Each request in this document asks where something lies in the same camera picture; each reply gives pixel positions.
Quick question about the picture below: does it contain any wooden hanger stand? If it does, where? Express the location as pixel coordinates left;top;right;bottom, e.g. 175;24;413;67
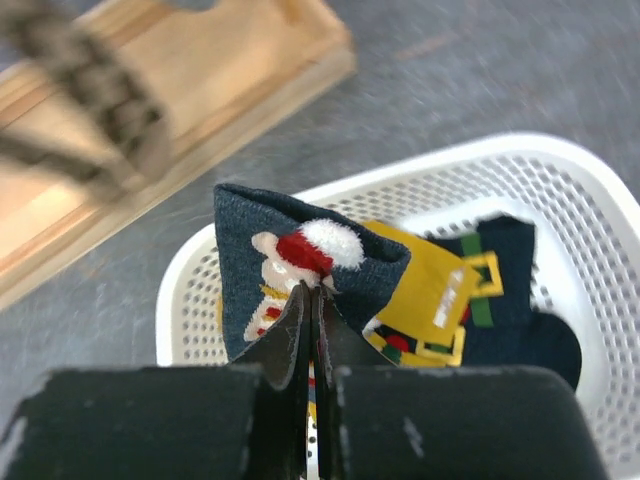
1;1;356;306

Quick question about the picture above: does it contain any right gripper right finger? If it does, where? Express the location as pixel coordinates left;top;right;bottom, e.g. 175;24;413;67
311;287;394;479

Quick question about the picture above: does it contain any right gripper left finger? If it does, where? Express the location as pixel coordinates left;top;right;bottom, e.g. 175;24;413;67
235;283;306;479

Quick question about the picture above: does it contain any yellow sock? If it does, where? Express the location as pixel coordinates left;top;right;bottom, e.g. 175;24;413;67
420;215;582;387
364;220;480;367

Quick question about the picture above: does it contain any beige brown argyle sock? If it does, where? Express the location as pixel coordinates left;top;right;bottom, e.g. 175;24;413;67
1;1;172;196

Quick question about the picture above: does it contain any white plastic laundry basket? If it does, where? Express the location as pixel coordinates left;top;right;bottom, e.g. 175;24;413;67
156;134;639;479

